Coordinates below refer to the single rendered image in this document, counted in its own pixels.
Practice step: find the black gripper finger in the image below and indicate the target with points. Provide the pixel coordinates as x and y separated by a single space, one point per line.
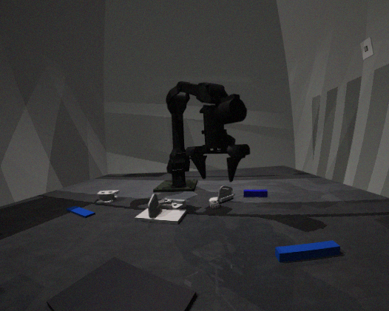
232 166
200 163

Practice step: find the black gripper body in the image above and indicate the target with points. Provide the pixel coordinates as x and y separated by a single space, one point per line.
215 138

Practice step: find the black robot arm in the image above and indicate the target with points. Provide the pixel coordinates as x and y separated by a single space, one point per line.
227 109

